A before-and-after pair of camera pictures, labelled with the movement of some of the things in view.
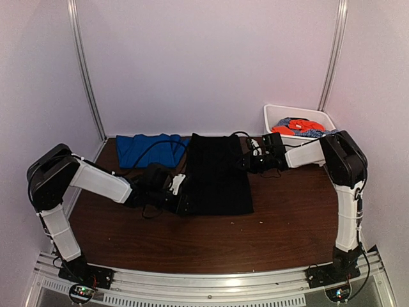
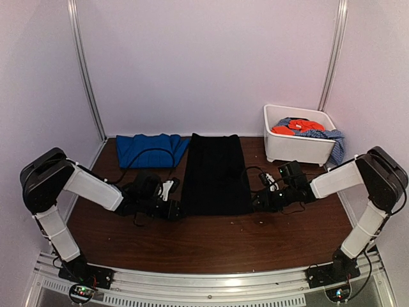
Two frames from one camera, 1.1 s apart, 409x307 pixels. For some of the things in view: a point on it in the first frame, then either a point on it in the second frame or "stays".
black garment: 216,185 stays
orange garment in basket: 297,125 stays
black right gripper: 249,164 to 265,201
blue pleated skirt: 140,150 stays
